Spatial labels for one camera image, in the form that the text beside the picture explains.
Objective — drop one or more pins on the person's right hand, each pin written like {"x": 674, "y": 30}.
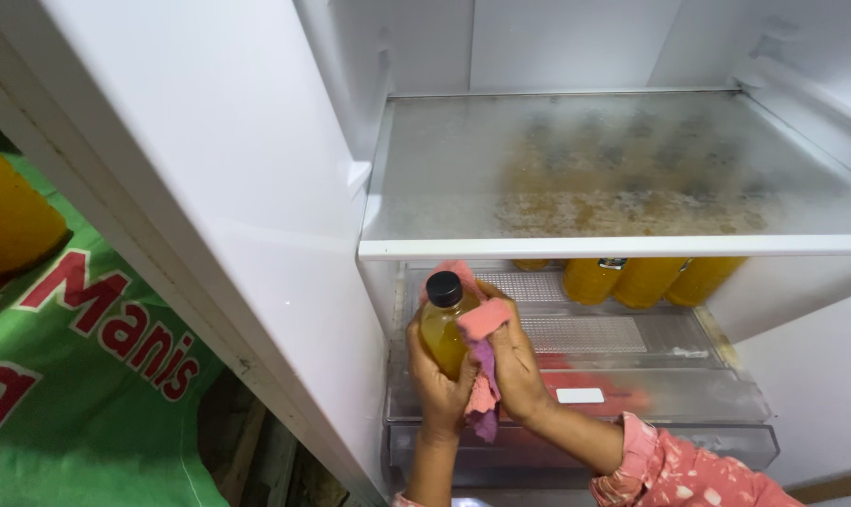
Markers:
{"x": 520, "y": 370}

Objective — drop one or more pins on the person's left hand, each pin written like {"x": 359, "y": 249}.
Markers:
{"x": 436, "y": 384}

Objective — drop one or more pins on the person's right fingers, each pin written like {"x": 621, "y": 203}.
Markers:
{"x": 499, "y": 299}

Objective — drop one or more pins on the pink purple cleaning cloth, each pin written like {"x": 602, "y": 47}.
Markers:
{"x": 483, "y": 338}

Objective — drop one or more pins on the orange juice bottle black cap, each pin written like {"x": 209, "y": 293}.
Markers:
{"x": 445, "y": 324}

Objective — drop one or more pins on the clear drawer cover shelf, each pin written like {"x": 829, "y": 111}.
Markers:
{"x": 608, "y": 324}

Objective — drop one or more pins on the clear crisper drawer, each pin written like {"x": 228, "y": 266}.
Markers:
{"x": 608, "y": 412}

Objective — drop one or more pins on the frosted glass fridge shelf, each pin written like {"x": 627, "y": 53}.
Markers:
{"x": 608, "y": 169}

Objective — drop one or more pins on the white refrigerator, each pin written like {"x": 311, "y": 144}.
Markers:
{"x": 270, "y": 176}

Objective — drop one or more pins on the green printed banner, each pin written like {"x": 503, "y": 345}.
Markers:
{"x": 94, "y": 380}

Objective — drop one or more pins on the large orange juice bottle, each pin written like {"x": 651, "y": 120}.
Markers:
{"x": 10, "y": 211}

